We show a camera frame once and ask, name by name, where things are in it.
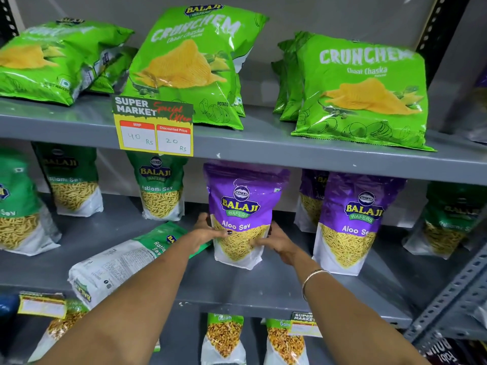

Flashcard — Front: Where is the person's left hand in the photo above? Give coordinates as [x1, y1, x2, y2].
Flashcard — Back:
[189, 212, 233, 256]

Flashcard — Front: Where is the person's right hand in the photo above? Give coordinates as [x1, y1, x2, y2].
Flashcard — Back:
[253, 221, 304, 267]

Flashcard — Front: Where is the purple sev pouch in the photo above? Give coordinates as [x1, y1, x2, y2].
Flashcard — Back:
[312, 172, 407, 277]
[203, 161, 291, 270]
[294, 169, 330, 233]

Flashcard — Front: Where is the person's left forearm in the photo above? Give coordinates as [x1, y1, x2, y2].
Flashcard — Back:
[37, 235, 208, 365]

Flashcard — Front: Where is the person's right forearm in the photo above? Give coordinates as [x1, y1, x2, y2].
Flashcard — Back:
[291, 250, 431, 365]

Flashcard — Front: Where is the thin metal bangle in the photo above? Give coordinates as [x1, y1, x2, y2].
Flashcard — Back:
[301, 269, 332, 302]

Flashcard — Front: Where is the green sev pouch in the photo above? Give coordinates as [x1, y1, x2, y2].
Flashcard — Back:
[32, 142, 104, 218]
[403, 182, 487, 260]
[0, 148, 62, 257]
[126, 151, 188, 222]
[68, 221, 212, 311]

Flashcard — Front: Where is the small yellow price tag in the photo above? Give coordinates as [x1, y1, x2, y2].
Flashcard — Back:
[18, 291, 67, 319]
[288, 311, 323, 338]

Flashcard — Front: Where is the grey metal shelf rack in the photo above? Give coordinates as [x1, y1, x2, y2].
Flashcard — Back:
[0, 0, 487, 365]

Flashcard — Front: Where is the green-topped fried snack pouch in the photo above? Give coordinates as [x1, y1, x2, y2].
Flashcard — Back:
[200, 313, 247, 365]
[28, 298, 90, 362]
[263, 319, 310, 365]

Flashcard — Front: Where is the yellow and green price tag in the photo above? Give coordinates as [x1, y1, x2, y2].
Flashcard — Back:
[111, 95, 194, 157]

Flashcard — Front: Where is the neighbouring grey metal rack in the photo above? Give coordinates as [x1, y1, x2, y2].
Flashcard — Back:
[404, 0, 487, 343]

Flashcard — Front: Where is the dark brown snack packet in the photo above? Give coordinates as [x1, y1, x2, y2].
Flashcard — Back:
[418, 334, 487, 365]

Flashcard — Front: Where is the dark blue snack packet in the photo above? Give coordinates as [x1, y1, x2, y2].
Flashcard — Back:
[0, 294, 20, 320]

